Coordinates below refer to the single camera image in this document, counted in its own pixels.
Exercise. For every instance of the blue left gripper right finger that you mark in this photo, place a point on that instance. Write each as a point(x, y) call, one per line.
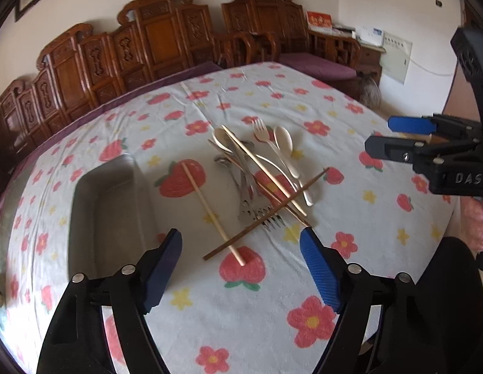
point(324, 266)

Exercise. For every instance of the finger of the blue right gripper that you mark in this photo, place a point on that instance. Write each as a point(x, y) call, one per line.
point(412, 125)
point(392, 149)

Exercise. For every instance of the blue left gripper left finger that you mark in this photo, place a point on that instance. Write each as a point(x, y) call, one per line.
point(159, 264)

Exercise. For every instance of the long light bamboo chopstick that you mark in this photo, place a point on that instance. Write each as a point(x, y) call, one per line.
point(264, 169)

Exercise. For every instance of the dark brown wooden chopstick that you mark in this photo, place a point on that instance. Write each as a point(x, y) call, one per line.
point(270, 214)

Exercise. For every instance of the stainless steel fork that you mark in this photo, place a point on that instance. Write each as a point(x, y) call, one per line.
point(253, 205)

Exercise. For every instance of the stainless steel spoon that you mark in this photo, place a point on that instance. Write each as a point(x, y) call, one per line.
point(239, 181)

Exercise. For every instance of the cream plastic fork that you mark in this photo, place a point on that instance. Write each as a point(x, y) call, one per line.
point(262, 133)

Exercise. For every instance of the right hand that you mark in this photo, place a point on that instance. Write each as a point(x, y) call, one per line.
point(471, 223)

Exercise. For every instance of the metal rectangular tray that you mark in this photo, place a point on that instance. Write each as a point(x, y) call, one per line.
point(112, 221)

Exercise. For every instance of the white electrical panel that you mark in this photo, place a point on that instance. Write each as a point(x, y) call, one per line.
point(396, 58)

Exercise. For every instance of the white router box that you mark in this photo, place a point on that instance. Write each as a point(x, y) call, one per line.
point(370, 35)

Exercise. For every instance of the purple seat cushion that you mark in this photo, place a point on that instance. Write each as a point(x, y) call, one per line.
point(317, 67)

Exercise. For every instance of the floral white tablecloth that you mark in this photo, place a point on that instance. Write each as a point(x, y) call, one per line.
point(216, 316)

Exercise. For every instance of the red calendar card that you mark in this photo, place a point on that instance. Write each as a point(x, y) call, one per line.
point(319, 22)

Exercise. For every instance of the carved wooden armchair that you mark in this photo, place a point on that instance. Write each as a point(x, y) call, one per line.
point(280, 26)

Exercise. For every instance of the carved wooden bench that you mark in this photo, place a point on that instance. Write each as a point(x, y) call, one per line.
point(81, 70)

